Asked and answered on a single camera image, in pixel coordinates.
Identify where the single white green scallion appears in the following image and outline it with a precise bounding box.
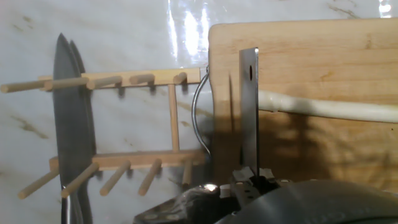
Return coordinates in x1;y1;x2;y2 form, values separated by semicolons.
257;89;398;124

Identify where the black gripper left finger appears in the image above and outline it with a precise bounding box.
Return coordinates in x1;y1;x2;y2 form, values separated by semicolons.
133;167;252;224

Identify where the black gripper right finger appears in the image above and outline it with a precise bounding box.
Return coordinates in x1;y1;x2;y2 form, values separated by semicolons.
241;169;280;206

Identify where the pointed steel kitchen knife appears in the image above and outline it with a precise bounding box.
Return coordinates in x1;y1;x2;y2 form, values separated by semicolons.
52;32;97;224

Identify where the wooden cutting board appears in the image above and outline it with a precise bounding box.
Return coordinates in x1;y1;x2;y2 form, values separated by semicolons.
191;17;398;192

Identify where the wooden peg rack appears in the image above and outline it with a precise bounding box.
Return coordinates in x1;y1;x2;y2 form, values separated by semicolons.
0;67;208;200

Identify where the steel cleaver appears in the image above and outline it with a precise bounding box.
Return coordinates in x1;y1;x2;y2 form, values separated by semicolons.
238;46;261;177

